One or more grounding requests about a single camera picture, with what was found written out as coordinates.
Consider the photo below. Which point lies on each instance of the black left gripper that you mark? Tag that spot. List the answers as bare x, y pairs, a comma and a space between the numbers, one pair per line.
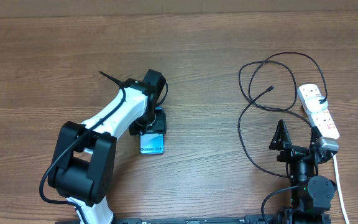
158, 126

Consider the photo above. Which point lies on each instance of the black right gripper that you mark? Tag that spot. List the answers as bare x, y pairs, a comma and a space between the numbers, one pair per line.
279, 141

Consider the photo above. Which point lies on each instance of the Samsung Galaxy smartphone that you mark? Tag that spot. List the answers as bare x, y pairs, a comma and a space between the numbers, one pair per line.
152, 144

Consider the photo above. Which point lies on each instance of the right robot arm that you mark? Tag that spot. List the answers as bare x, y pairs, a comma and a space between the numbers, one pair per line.
311, 193

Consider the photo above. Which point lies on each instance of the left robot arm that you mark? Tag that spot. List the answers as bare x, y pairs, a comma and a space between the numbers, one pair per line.
81, 169

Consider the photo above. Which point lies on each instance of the white charger adapter plug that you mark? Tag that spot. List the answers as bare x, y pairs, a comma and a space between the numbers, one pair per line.
315, 104

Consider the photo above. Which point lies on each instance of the white power strip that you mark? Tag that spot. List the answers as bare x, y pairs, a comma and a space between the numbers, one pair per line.
322, 119

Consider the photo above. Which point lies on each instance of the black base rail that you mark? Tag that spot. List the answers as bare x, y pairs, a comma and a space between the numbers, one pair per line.
248, 219

